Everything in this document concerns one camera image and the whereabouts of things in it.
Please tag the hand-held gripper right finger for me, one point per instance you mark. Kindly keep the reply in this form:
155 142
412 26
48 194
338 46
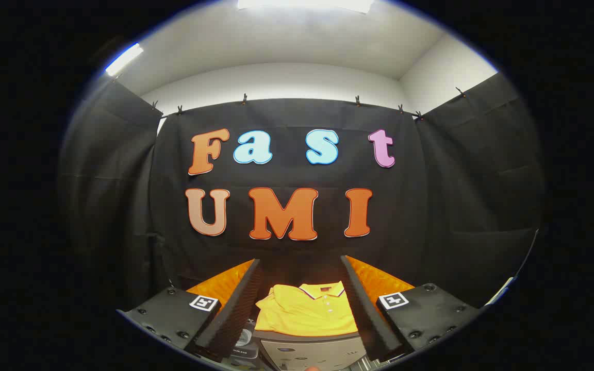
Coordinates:
366 309

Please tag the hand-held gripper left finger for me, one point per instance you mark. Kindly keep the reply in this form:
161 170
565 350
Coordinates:
235 309

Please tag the small grey washing machine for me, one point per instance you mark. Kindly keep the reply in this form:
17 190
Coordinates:
245 337

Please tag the yellow polo shirt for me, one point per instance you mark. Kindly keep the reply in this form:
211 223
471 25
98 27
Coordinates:
307 314

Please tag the grey cabinet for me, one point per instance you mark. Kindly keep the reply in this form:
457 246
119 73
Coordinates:
317 353

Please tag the black backdrop cloth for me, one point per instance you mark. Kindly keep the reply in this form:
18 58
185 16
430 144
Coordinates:
286 247

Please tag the black side curtain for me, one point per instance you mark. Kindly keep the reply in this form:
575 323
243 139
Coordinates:
106 196
482 196

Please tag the narrow ceiling light panel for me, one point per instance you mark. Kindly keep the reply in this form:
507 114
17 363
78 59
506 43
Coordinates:
124 59

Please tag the wide ceiling light panel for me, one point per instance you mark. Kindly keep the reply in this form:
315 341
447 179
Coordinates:
304 4

